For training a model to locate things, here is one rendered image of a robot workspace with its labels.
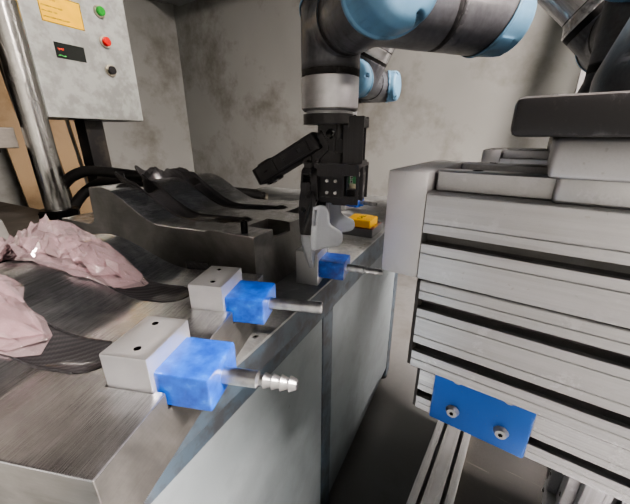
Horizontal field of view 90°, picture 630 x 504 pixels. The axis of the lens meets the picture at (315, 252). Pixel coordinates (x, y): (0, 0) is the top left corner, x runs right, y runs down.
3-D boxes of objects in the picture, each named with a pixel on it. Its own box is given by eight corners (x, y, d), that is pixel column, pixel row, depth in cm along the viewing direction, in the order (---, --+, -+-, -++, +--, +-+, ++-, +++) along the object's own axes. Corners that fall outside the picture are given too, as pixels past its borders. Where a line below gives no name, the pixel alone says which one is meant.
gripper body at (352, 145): (356, 211, 42) (361, 111, 38) (296, 206, 45) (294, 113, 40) (367, 200, 49) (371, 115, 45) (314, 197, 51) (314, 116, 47)
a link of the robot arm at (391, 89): (389, 99, 80) (349, 101, 85) (401, 103, 89) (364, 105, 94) (392, 64, 77) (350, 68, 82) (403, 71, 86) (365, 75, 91)
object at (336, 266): (383, 281, 51) (386, 249, 49) (379, 295, 46) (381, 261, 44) (307, 270, 55) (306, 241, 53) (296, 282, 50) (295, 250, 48)
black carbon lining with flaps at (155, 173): (292, 216, 63) (291, 167, 60) (239, 238, 49) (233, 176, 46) (172, 200, 78) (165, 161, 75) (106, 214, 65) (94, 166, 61)
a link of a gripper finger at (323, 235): (337, 274, 43) (344, 205, 42) (296, 268, 45) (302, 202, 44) (342, 271, 46) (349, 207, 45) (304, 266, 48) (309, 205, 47)
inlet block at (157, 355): (305, 389, 25) (304, 331, 24) (289, 445, 21) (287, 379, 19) (158, 368, 28) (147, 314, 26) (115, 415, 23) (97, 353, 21)
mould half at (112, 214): (332, 245, 68) (333, 181, 63) (257, 296, 46) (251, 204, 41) (171, 218, 89) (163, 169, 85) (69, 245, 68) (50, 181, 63)
